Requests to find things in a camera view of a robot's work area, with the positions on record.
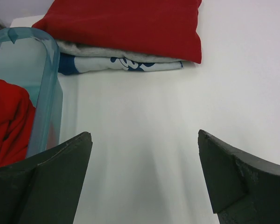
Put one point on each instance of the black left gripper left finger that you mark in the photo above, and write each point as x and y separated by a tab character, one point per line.
45	188

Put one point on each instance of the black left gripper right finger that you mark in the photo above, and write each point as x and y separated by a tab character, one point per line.
243	188

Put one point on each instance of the bright red t-shirt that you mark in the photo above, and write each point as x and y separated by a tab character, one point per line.
16	121

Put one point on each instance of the white blue folded t-shirt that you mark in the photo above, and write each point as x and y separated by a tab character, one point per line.
69	64

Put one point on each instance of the translucent blue plastic bin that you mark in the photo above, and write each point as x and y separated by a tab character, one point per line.
29	58

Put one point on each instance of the grey folded t-shirt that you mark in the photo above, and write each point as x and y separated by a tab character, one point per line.
84	50

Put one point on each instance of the dark red folded t-shirt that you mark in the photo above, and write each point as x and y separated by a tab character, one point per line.
157	27

